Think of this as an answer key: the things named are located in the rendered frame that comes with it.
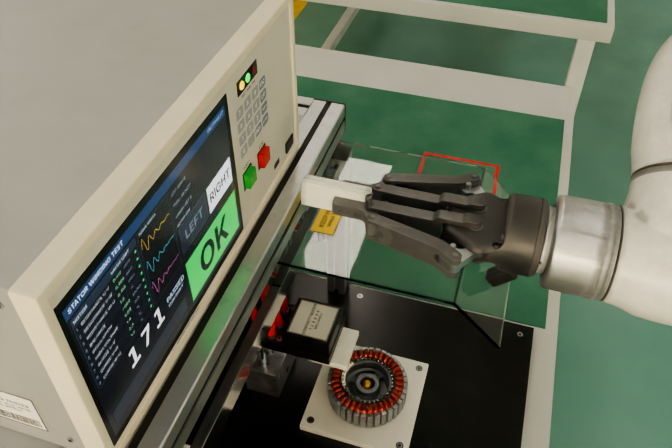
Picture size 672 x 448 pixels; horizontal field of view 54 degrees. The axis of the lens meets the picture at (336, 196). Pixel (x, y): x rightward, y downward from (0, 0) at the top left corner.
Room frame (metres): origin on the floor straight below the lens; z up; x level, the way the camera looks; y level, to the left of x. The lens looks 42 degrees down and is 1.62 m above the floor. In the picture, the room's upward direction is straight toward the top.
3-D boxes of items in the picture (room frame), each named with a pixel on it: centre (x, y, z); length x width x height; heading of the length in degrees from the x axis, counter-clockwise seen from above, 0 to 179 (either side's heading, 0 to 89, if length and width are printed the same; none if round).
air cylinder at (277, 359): (0.57, 0.09, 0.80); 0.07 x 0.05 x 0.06; 163
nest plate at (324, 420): (0.52, -0.04, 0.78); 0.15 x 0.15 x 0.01; 73
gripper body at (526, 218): (0.45, -0.15, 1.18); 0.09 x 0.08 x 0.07; 73
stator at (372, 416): (0.52, -0.04, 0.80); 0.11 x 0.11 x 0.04
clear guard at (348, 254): (0.60, -0.06, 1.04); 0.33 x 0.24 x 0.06; 73
